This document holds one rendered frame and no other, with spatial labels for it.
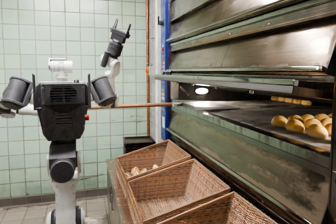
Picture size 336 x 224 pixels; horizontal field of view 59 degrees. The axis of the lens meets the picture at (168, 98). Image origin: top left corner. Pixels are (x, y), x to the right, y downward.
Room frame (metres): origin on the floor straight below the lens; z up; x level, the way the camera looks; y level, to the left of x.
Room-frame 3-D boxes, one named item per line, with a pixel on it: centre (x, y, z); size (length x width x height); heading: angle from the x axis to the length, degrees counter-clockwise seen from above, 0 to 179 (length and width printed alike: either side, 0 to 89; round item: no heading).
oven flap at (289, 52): (1.81, -0.28, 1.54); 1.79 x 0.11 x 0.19; 16
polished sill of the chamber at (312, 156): (1.81, -0.30, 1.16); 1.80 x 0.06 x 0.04; 16
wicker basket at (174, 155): (2.29, 0.14, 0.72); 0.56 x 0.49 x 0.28; 17
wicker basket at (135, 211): (1.71, -0.03, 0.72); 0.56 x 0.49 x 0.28; 15
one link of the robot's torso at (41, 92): (1.57, 0.56, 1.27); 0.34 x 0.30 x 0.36; 111
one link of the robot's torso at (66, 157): (1.54, 0.55, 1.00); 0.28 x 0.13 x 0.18; 17
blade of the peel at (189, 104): (2.41, -0.29, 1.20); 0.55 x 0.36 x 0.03; 16
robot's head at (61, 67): (1.63, 0.57, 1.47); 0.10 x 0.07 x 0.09; 111
